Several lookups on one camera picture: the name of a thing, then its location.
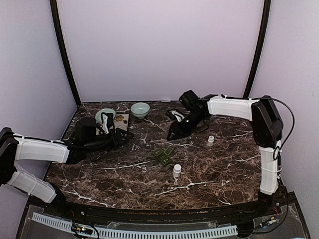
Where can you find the white slotted cable duct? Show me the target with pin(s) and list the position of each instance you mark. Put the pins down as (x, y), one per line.
(117, 230)

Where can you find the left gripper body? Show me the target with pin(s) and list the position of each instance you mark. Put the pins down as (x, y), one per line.
(112, 144)

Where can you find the black frame post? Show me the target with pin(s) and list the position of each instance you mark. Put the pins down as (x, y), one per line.
(259, 48)
(63, 51)

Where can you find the teal ceramic bowl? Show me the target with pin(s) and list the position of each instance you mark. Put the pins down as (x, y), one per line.
(100, 116)
(140, 109)

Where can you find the left teal ceramic bowl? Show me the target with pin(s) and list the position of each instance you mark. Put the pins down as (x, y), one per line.
(100, 116)

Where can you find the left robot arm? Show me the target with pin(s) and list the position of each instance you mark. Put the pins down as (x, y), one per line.
(88, 137)

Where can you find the white pill bottle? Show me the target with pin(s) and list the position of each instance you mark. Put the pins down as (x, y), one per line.
(176, 170)
(210, 140)

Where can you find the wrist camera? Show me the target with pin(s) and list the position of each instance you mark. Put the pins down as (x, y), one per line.
(107, 123)
(175, 115)

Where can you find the left black frame post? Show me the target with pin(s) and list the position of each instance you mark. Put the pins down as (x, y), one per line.
(63, 51)

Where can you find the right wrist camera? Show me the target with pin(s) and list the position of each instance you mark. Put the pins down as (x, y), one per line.
(175, 115)

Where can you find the right black frame post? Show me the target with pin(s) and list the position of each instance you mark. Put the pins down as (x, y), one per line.
(259, 48)

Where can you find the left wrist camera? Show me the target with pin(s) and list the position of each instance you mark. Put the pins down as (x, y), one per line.
(107, 123)

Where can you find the black front table rail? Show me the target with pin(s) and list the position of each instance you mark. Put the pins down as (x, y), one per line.
(162, 203)

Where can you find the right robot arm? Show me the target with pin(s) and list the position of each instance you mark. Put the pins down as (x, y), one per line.
(262, 113)

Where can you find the right teal ceramic bowl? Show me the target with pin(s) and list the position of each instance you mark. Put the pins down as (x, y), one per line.
(140, 109)

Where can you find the square floral ceramic plate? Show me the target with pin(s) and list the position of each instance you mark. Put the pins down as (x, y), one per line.
(121, 121)

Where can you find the small green circuit board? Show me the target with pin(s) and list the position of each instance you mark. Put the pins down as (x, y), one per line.
(80, 229)

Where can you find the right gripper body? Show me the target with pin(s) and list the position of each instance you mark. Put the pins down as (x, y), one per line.
(186, 129)

